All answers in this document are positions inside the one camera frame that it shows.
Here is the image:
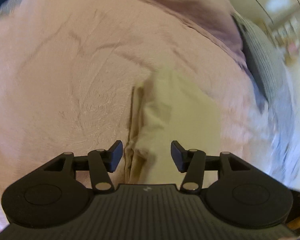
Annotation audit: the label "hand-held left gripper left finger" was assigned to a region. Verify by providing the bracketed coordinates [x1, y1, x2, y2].
[42, 140, 123, 193]

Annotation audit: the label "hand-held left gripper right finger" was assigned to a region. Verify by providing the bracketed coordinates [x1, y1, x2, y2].
[171, 141, 253, 193]

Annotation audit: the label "cream drawstring pants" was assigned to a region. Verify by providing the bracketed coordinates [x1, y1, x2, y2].
[124, 69, 217, 184]

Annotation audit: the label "pink fleece blanket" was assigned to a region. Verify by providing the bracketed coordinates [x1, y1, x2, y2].
[0, 0, 273, 230]

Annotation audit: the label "grey-blue woven blanket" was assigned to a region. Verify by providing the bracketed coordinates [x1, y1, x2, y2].
[245, 67, 300, 190]

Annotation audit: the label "grey checked cushion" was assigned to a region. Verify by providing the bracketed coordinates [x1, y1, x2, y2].
[231, 12, 294, 110]

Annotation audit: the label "white dressing table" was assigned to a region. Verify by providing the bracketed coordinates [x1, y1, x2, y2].
[270, 17, 300, 65]

